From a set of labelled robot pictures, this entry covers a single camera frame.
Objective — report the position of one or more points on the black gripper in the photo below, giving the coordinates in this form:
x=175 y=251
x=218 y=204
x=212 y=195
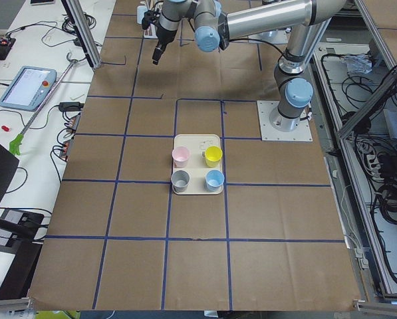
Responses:
x=163 y=36

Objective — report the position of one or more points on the light blue plastic cup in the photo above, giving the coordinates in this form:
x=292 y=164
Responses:
x=141 y=10

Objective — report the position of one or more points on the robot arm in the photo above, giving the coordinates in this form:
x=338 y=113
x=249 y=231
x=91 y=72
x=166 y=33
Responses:
x=215 y=29

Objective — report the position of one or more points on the pink plastic cup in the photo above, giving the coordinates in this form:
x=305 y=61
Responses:
x=180 y=156

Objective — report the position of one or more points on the yellow plastic cup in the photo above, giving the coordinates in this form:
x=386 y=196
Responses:
x=213 y=156

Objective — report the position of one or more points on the grey plastic cup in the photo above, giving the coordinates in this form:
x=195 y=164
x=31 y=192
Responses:
x=180 y=180

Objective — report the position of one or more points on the black power adapter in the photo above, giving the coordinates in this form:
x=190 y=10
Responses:
x=70 y=106

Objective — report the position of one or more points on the cream plastic tray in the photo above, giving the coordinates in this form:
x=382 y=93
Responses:
x=196 y=167

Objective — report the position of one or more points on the teach pendant tablet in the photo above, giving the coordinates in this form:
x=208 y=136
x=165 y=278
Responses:
x=29 y=88

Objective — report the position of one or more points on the metal reacher grabber tool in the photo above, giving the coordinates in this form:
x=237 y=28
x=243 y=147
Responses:
x=14 y=145

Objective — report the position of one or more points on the white wire cup rack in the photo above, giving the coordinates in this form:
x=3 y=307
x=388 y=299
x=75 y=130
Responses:
x=150 y=18

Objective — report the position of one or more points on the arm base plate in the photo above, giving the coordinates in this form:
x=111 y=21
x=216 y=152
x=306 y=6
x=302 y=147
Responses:
x=276 y=128

